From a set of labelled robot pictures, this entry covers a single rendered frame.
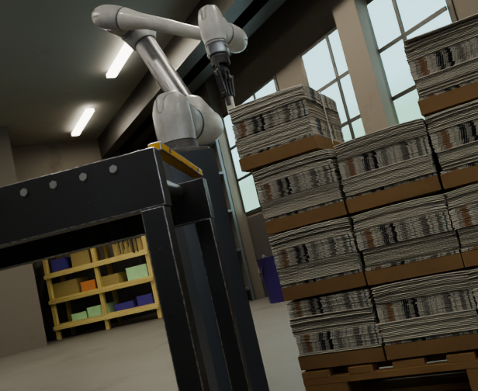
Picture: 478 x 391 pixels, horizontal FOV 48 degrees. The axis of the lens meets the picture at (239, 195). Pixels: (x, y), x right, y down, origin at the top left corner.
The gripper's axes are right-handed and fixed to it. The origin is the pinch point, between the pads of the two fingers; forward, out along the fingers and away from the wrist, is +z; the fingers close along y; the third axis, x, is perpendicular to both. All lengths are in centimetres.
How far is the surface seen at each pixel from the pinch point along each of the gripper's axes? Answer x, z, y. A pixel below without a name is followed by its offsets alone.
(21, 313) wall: 583, 59, 366
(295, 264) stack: -19, 65, -19
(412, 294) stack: -53, 81, -19
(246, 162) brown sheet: -10.2, 27.3, -19.4
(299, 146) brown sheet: -30.1, 27.6, -19.2
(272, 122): -22.9, 16.9, -18.8
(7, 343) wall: 597, 97, 345
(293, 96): -32.4, 11.2, -19.1
